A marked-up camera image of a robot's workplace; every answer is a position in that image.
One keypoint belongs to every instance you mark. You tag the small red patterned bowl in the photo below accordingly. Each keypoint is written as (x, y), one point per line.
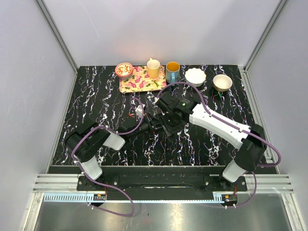
(124, 70)

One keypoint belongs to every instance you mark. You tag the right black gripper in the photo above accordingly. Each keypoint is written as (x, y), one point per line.
(170, 129)

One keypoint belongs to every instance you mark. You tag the yellow mug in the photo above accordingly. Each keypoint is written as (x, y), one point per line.
(153, 68)

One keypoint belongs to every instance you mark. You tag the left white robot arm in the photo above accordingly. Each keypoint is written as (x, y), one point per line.
(85, 153)

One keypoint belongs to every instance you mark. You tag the cream bowl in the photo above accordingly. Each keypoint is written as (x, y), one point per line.
(222, 82)

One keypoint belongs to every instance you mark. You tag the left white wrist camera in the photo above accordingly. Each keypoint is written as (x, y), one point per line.
(140, 110)

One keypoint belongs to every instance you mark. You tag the white scalloped plate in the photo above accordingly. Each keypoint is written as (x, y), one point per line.
(195, 76)

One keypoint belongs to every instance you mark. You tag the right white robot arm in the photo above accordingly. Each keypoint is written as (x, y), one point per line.
(249, 141)

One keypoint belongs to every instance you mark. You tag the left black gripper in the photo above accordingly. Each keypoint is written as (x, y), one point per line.
(154, 122)

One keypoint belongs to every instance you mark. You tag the floral rectangular tray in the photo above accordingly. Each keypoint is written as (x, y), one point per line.
(141, 82)

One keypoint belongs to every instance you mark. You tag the blue mug orange inside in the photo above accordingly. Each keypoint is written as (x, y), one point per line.
(172, 72)

